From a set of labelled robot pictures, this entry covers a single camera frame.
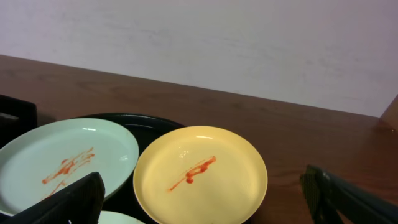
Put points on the square black tray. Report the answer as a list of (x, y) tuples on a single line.
[(17, 118)]

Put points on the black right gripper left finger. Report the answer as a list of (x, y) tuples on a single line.
[(80, 202)]

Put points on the light green plate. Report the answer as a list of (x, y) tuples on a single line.
[(45, 160), (107, 217)]

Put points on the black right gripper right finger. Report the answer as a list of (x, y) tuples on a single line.
[(328, 196)]

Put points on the round black tray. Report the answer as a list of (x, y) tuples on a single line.
[(145, 129)]

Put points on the yellow plate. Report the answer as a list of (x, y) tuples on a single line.
[(200, 174)]

